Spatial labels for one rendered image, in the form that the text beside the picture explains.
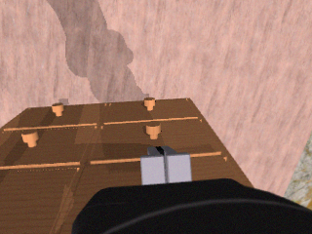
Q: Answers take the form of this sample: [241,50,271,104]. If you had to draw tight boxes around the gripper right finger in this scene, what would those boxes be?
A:
[158,145,192,183]

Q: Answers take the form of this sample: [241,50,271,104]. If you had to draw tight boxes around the brown wooden drawer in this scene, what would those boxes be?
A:
[4,103,105,131]
[0,127,96,169]
[104,97,198,124]
[60,155,240,234]
[91,120,221,164]
[0,169,78,234]

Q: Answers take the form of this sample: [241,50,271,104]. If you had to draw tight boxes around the small brown wooden chest of drawers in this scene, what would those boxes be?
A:
[0,97,254,234]

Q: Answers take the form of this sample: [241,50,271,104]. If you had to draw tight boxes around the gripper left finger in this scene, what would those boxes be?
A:
[140,146,166,185]

